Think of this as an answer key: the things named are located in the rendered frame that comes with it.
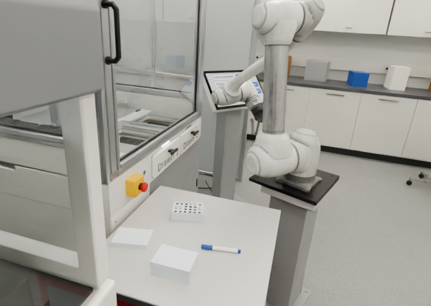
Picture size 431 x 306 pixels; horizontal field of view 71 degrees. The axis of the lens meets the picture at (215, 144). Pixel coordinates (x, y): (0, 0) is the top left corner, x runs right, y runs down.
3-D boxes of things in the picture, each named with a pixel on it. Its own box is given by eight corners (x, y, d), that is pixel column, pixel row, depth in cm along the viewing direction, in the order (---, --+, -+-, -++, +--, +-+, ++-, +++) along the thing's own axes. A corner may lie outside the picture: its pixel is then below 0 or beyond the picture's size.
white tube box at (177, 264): (197, 265, 99) (199, 252, 97) (188, 285, 91) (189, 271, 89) (161, 256, 102) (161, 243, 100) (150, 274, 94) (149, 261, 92)
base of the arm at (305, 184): (325, 178, 161) (327, 168, 159) (308, 193, 144) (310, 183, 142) (293, 167, 171) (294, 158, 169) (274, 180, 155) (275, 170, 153)
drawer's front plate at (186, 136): (199, 138, 196) (199, 122, 192) (181, 154, 169) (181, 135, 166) (196, 138, 196) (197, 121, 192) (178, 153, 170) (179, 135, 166)
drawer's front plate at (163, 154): (179, 156, 167) (180, 136, 163) (155, 178, 141) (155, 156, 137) (176, 155, 168) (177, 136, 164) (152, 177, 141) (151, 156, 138)
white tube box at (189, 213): (202, 210, 129) (203, 202, 128) (202, 222, 121) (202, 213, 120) (174, 208, 129) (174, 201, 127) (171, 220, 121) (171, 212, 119)
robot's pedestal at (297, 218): (311, 292, 187) (336, 183, 160) (290, 327, 164) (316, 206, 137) (267, 269, 203) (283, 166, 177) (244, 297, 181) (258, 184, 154)
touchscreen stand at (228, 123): (263, 215, 262) (279, 99, 226) (222, 233, 236) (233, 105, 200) (227, 191, 299) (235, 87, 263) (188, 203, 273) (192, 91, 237)
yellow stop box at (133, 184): (145, 190, 126) (145, 174, 124) (136, 198, 120) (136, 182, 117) (135, 188, 127) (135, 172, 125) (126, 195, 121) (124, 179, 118)
